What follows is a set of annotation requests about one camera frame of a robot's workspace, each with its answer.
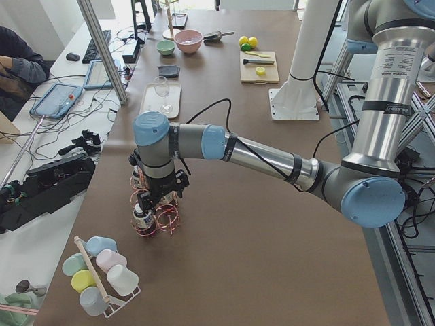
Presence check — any wooden glass stand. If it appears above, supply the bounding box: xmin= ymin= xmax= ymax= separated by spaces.
xmin=159 ymin=0 xmax=180 ymax=40

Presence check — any lemon two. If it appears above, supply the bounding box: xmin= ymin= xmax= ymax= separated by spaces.
xmin=248 ymin=37 xmax=258 ymax=48

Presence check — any white cup rack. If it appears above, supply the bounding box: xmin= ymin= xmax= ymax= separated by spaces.
xmin=74 ymin=236 xmax=141 ymax=319

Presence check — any copper wire bottle basket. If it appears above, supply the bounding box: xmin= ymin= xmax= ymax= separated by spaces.
xmin=130 ymin=176 xmax=181 ymax=238

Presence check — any clear wine glass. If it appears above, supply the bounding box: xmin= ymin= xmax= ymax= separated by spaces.
xmin=154 ymin=76 xmax=173 ymax=114

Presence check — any yellow cup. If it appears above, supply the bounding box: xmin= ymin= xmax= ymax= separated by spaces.
xmin=71 ymin=270 xmax=96 ymax=293

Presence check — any blue teach pendant far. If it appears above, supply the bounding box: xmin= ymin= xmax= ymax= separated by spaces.
xmin=83 ymin=60 xmax=112 ymax=90

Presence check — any green lime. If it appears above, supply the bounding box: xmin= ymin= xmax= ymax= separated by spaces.
xmin=241 ymin=43 xmax=251 ymax=52

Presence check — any aluminium frame post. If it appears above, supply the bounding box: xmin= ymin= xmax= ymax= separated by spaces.
xmin=77 ymin=0 xmax=128 ymax=105

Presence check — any steel jigger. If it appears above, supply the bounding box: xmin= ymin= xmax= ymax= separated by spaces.
xmin=15 ymin=279 xmax=47 ymax=297

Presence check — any black keyboard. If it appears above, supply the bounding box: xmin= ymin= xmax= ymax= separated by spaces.
xmin=81 ymin=29 xmax=112 ymax=65

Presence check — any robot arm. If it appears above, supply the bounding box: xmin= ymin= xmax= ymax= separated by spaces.
xmin=133 ymin=1 xmax=434 ymax=228

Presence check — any pink cup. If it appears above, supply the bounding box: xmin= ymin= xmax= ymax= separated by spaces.
xmin=96 ymin=249 xmax=127 ymax=273

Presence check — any steel ice scoop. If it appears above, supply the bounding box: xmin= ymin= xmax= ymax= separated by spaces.
xmin=203 ymin=31 xmax=235 ymax=43

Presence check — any white cup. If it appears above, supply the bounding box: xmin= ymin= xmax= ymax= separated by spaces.
xmin=106 ymin=264 xmax=139 ymax=296

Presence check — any person at desk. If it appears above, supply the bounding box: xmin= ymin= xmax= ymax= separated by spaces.
xmin=1 ymin=26 xmax=50 ymax=121

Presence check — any green cup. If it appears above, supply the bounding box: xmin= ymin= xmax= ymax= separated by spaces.
xmin=62 ymin=253 xmax=88 ymax=276

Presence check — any cream rabbit tray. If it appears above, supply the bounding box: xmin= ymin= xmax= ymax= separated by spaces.
xmin=139 ymin=81 xmax=181 ymax=120

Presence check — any pink bowl of ice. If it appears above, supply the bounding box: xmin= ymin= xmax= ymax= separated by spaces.
xmin=174 ymin=29 xmax=203 ymax=54

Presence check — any grey folded cloth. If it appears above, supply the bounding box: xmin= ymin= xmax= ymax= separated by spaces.
xmin=158 ymin=65 xmax=180 ymax=78

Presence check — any black framed tray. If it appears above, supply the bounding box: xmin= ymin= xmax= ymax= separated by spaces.
xmin=171 ymin=13 xmax=188 ymax=29

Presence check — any wooden cutting board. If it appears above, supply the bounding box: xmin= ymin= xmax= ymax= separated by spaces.
xmin=240 ymin=51 xmax=279 ymax=84

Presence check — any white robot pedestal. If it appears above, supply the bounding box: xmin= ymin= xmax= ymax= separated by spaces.
xmin=269 ymin=0 xmax=341 ymax=120

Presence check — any lemon one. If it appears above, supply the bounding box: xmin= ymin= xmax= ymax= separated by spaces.
xmin=239 ymin=36 xmax=249 ymax=47

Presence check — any black equipment case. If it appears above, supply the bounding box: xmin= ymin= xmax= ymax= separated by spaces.
xmin=1 ymin=154 xmax=95 ymax=233

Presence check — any tea bottle front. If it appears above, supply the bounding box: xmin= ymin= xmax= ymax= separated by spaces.
xmin=133 ymin=203 xmax=156 ymax=236

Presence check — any tea bottle back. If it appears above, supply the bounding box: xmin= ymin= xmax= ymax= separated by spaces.
xmin=132 ymin=166 xmax=147 ymax=189

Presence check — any blue teach pendant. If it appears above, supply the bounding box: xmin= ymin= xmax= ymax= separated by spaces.
xmin=30 ymin=83 xmax=83 ymax=119
xmin=83 ymin=60 xmax=112 ymax=90

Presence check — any computer mouse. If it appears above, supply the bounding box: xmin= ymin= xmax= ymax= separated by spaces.
xmin=65 ymin=52 xmax=80 ymax=62

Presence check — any blue teach pendant near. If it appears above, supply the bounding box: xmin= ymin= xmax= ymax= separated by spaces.
xmin=30 ymin=83 xmax=83 ymax=119

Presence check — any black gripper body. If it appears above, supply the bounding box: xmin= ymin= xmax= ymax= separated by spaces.
xmin=147 ymin=170 xmax=189 ymax=204

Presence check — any half lemon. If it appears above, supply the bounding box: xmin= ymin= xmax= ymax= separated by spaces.
xmin=256 ymin=67 xmax=266 ymax=75

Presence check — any yellow plastic knife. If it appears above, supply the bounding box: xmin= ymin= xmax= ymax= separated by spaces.
xmin=244 ymin=51 xmax=271 ymax=58

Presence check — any green bowl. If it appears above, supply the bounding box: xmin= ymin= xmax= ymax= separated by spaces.
xmin=156 ymin=39 xmax=175 ymax=56

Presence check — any steel muddler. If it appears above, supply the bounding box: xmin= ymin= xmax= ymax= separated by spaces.
xmin=243 ymin=58 xmax=275 ymax=65

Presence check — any grey blue cup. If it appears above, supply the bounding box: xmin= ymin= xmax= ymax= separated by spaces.
xmin=79 ymin=287 xmax=109 ymax=316

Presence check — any tea bottle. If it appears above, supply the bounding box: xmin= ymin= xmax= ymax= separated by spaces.
xmin=133 ymin=203 xmax=156 ymax=236
xmin=132 ymin=166 xmax=147 ymax=189

